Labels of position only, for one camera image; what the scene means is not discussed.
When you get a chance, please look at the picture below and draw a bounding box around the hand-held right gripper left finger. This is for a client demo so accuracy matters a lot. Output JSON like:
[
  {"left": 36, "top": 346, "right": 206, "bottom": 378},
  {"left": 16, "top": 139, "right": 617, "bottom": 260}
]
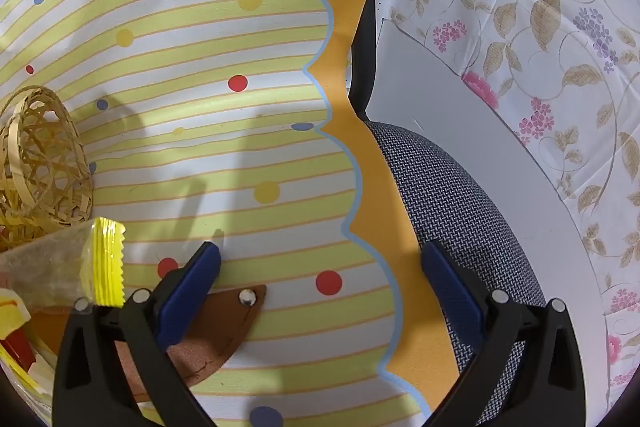
[{"left": 51, "top": 241, "right": 222, "bottom": 427}]

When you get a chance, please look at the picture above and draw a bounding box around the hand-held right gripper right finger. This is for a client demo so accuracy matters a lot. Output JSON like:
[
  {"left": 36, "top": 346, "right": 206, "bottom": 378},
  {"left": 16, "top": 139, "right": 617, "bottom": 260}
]
[{"left": 421, "top": 240, "right": 610, "bottom": 427}]

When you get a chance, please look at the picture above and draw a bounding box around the clear yellow-edged snack packet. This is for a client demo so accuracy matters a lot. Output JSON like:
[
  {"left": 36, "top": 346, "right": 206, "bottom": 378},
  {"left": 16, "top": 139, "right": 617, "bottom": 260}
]
[{"left": 0, "top": 217, "right": 126, "bottom": 310}]

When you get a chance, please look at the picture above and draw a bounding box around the brown leather piece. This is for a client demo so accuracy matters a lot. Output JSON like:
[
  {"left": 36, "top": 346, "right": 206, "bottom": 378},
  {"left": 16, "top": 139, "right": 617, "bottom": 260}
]
[{"left": 112, "top": 284, "right": 267, "bottom": 403}]

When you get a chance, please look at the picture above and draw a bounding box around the grey fabric chair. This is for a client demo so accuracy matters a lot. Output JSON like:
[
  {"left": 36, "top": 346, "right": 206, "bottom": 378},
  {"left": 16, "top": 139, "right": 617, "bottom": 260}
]
[{"left": 347, "top": 0, "right": 548, "bottom": 427}]

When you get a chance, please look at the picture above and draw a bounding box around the yellow wrapper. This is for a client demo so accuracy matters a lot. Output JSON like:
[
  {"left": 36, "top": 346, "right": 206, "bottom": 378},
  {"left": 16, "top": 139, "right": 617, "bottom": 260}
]
[{"left": 0, "top": 288, "right": 32, "bottom": 340}]

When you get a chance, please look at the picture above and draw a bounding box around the red paper envelope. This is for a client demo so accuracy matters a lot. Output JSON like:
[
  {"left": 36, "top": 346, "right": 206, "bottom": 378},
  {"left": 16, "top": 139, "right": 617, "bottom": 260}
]
[{"left": 0, "top": 327, "right": 38, "bottom": 370}]

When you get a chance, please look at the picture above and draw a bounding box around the woven bamboo basket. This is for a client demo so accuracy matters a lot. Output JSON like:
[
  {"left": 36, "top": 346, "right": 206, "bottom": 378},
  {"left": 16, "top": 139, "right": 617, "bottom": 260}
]
[{"left": 0, "top": 86, "right": 96, "bottom": 228}]

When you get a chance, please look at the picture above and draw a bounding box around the yellow striped dotted cloth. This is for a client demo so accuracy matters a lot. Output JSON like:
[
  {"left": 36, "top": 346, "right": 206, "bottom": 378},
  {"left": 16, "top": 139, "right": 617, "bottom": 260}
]
[{"left": 0, "top": 0, "right": 461, "bottom": 427}]

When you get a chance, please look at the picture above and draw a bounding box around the floral wall sheet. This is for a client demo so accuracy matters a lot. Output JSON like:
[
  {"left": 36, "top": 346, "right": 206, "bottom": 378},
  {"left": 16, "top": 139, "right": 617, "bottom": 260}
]
[{"left": 385, "top": 0, "right": 640, "bottom": 413}]

